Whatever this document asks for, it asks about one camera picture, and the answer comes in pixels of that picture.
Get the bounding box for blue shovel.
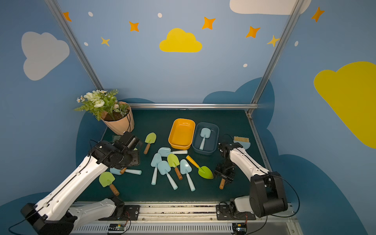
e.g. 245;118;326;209
180;159;196;192
157;161;178;190
151;153;162;186
199;127;211;150
110;168;142;175

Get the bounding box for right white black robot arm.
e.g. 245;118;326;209
214;143;288;217

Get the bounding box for blue-grey storage box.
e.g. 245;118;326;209
192;122;219;156

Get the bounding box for green trowel yellow handle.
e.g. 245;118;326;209
186;155;214;180

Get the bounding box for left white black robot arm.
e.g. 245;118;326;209
21;132;140;235

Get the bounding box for green shovel wooden handle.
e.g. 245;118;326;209
144;132;157;154
120;167;127;174
167;154;183;180
219;178;226;190

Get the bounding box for terracotta pot with flowers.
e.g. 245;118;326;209
74;89;135;136

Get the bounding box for right controller board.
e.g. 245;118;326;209
232;223;247;235

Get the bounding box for blue dustpan brush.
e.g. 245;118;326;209
233;136;251;150

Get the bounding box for green shovel wooden handle back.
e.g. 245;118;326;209
144;132;157;154

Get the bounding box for controller board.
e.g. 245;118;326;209
107;223;127;235
232;223;247;235

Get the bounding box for blue shovel lying sideways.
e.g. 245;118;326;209
158;147;188;157

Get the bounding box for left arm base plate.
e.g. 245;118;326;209
99;205;140;221

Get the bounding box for aluminium front rail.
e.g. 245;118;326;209
70;202;303;235

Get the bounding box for yellow storage box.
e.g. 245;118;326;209
168;118;195;150

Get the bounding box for green shovel front left corner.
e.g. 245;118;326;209
99;171;119;196

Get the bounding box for left controller board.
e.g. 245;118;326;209
107;223;127;235

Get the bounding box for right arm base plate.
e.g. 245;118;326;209
215;202;256;220

